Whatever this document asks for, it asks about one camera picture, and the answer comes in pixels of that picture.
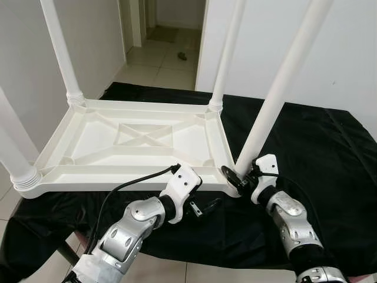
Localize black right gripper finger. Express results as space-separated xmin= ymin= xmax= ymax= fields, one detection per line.
xmin=221 ymin=166 xmax=243 ymax=188

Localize white plastic table top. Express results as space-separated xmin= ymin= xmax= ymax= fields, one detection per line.
xmin=12 ymin=99 xmax=242 ymax=198

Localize black table cloth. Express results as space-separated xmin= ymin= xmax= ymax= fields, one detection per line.
xmin=0 ymin=81 xmax=377 ymax=283

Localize black table leg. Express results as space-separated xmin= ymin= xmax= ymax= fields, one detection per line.
xmin=56 ymin=242 xmax=80 ymax=266

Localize small pink cylinder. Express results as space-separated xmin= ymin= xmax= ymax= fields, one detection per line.
xmin=345 ymin=272 xmax=377 ymax=283

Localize brown door mat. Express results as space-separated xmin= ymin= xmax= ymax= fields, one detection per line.
xmin=146 ymin=26 xmax=177 ymax=42

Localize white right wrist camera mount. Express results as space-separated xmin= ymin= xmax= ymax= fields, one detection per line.
xmin=250 ymin=154 xmax=279 ymax=204

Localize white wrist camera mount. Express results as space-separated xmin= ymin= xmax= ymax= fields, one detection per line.
xmin=160 ymin=164 xmax=202 ymax=223
xmin=250 ymin=154 xmax=279 ymax=204

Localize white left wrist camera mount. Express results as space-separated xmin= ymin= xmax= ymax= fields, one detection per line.
xmin=160 ymin=164 xmax=202 ymax=223

